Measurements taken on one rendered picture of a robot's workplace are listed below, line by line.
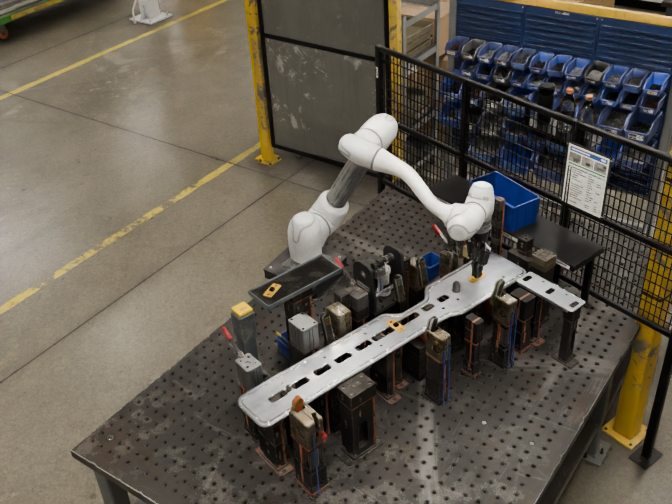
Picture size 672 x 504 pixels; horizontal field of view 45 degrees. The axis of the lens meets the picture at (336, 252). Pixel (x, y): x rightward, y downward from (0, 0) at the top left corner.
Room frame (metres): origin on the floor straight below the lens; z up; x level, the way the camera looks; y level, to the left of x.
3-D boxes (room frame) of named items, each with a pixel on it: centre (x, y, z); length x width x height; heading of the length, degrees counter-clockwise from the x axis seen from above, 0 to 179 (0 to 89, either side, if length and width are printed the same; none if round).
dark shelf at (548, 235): (3.20, -0.81, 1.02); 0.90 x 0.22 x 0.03; 37
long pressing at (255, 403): (2.47, -0.21, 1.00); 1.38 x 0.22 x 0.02; 127
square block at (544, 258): (2.84, -0.89, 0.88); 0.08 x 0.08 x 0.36; 37
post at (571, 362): (2.57, -0.94, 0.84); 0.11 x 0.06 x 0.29; 37
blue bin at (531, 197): (3.23, -0.79, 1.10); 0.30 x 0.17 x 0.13; 30
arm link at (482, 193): (2.76, -0.58, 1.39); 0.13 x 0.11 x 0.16; 148
